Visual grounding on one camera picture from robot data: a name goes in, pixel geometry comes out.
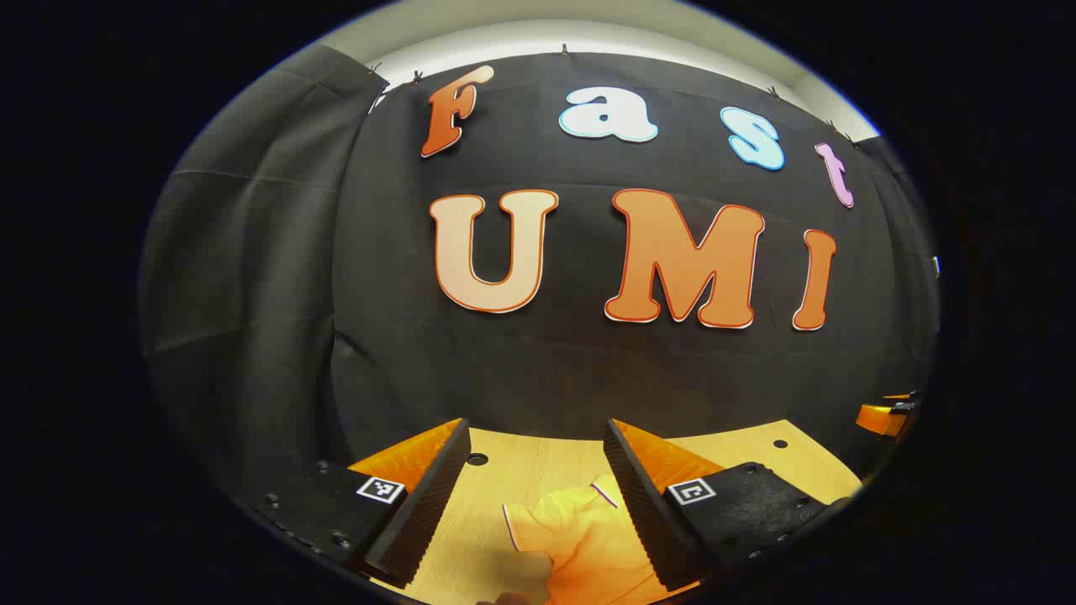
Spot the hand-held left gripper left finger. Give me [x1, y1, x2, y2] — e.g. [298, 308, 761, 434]
[251, 418, 472, 589]

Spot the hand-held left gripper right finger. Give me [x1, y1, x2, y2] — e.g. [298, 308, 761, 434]
[603, 418, 852, 592]

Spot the orange T-shirt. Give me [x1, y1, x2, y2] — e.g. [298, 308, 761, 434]
[502, 481, 699, 605]

